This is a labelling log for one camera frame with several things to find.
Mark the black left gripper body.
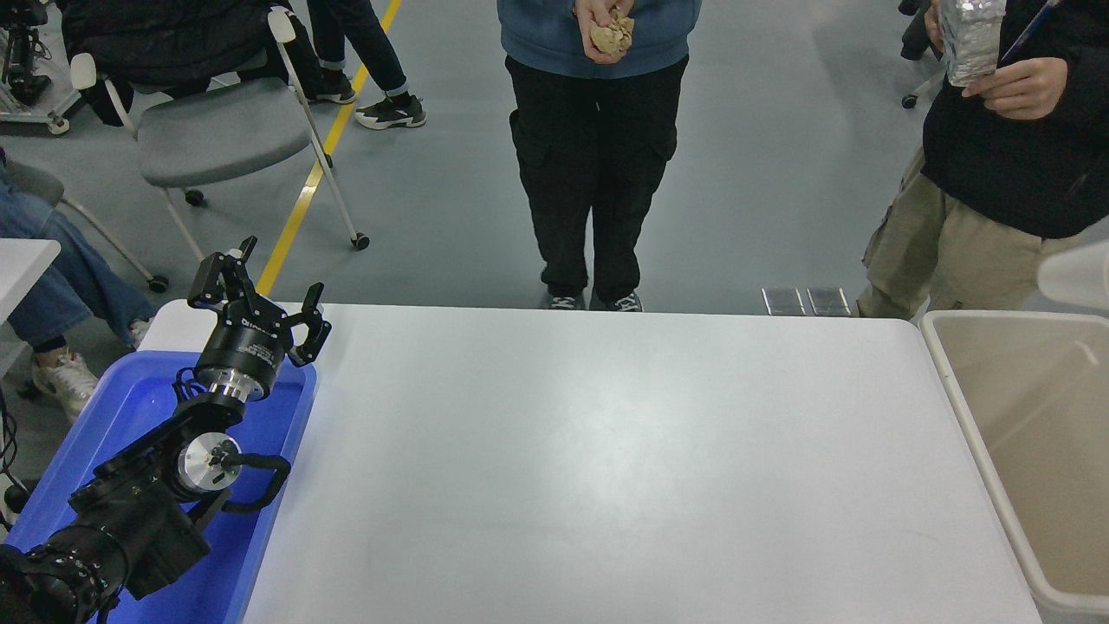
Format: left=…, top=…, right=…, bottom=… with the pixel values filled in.
left=194, top=302, right=295, bottom=398

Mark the tan paper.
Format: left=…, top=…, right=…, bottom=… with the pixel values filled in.
left=591, top=13, right=636, bottom=58

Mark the silver foil tray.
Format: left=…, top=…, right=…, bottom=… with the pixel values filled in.
left=938, top=0, right=1008, bottom=88

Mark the standing person's right hand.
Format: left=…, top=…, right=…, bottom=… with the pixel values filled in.
left=574, top=0, right=618, bottom=64

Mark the foil holder's left hand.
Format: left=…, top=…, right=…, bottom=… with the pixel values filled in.
left=962, top=58, right=1069, bottom=120

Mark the blue plastic tray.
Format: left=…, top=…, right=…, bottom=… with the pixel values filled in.
left=4, top=351, right=317, bottom=624

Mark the grey seat rolling chair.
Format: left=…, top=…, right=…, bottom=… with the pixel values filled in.
left=69, top=7, right=371, bottom=265

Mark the seated person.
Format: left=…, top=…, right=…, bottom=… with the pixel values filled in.
left=0, top=147, right=159, bottom=426

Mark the white side table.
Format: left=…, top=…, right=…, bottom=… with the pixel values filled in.
left=0, top=238, right=62, bottom=375

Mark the grey chair with casters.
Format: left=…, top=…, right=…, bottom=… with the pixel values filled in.
left=7, top=160, right=170, bottom=296

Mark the black jacket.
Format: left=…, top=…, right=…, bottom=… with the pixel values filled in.
left=59, top=0, right=323, bottom=127

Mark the walking person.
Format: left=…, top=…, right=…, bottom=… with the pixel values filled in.
left=306, top=0, right=427, bottom=131

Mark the black equipment stand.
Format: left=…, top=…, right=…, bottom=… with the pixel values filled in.
left=0, top=0, right=72, bottom=135

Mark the standing person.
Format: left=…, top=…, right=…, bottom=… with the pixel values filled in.
left=496, top=0, right=703, bottom=313

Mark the black office chair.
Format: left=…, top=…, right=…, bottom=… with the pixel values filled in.
left=899, top=0, right=945, bottom=109

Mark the person holding foil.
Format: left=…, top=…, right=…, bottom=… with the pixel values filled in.
left=856, top=0, right=1109, bottom=320

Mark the large pale bin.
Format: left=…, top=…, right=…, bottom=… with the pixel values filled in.
left=918, top=309, right=1109, bottom=624

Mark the black floor cable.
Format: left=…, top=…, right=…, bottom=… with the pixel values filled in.
left=0, top=394, right=20, bottom=486

